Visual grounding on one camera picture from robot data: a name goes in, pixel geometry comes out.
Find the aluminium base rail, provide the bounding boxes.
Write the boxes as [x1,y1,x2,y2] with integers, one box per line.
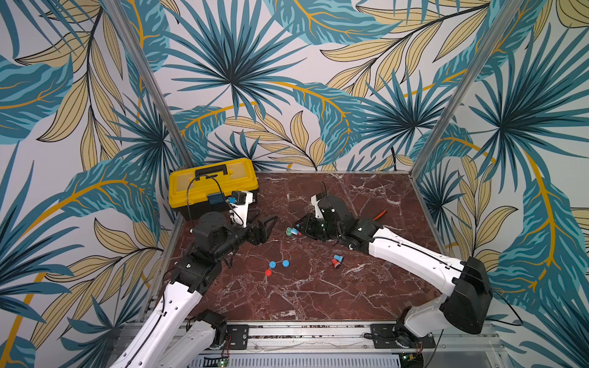
[105,320,507,368]

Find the orange handled pliers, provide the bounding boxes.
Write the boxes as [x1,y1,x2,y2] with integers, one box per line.
[373,209,388,221]

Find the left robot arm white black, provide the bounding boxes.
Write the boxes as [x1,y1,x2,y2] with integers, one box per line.
[112,212,279,367]

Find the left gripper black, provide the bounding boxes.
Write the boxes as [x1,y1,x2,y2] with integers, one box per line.
[213,208,279,261]

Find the yellow black toolbox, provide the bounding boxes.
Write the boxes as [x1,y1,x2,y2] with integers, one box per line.
[168,158,259,220]

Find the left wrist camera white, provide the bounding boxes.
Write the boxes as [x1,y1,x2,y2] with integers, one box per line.
[227,191,254,228]

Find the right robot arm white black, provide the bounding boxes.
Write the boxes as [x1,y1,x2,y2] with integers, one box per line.
[293,194,492,349]

